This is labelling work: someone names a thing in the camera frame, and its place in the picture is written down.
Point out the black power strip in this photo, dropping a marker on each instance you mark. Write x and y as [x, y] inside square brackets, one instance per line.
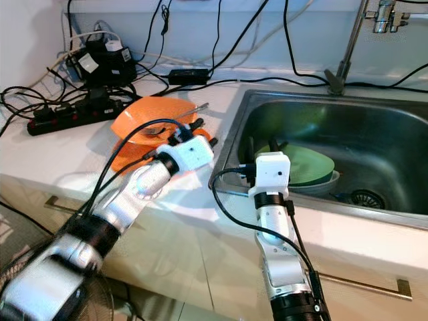
[70, 117]

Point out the green plate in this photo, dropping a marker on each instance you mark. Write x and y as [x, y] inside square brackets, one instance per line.
[307, 167]

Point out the sink drain strainer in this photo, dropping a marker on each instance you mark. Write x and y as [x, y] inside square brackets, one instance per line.
[368, 198]

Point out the black labelled power adapter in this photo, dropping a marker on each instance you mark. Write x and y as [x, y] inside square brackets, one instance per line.
[107, 63]

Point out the metal faucet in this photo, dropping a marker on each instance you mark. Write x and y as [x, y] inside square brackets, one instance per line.
[351, 40]

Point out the black power plug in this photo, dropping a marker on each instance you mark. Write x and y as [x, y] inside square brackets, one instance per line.
[97, 97]

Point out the small black adapter box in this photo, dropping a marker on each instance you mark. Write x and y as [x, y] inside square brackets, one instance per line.
[188, 75]

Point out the grey metal bowl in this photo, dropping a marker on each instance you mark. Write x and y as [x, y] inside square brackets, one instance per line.
[324, 182]

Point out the metal water valve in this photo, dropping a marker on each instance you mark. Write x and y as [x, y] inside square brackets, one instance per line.
[384, 17]

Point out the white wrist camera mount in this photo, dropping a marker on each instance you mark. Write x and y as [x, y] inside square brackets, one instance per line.
[271, 172]
[190, 155]

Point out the orange plastic bowl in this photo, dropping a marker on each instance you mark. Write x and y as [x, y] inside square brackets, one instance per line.
[127, 157]

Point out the stainless steel sink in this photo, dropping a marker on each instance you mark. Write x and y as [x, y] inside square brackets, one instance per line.
[341, 127]

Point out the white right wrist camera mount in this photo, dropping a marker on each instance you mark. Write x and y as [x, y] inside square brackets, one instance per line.
[271, 172]

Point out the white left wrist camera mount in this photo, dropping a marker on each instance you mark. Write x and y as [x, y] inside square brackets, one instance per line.
[190, 155]

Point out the white kitchen cabinet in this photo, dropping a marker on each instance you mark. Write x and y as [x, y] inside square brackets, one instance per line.
[207, 274]

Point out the orange plastic plate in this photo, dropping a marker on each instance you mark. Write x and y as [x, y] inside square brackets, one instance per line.
[147, 114]

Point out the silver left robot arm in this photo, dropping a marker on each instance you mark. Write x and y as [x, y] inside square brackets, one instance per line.
[140, 187]

